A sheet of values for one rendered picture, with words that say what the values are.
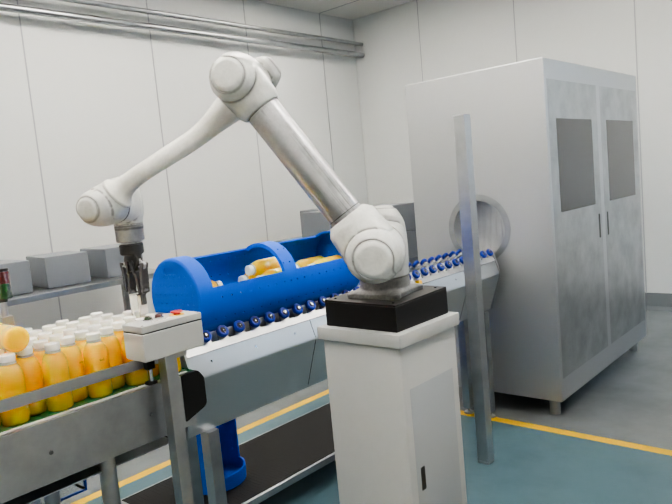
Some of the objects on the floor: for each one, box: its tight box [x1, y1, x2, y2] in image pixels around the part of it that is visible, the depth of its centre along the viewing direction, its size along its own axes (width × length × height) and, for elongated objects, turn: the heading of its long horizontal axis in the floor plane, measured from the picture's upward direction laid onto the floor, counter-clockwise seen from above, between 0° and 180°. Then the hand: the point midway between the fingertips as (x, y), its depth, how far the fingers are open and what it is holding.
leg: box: [457, 319, 474, 414], centre depth 383 cm, size 6×6×63 cm
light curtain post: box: [453, 114, 494, 465], centre depth 311 cm, size 6×6×170 cm
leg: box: [484, 311, 495, 418], centre depth 374 cm, size 6×6×63 cm
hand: (138, 304), depth 209 cm, fingers closed on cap, 4 cm apart
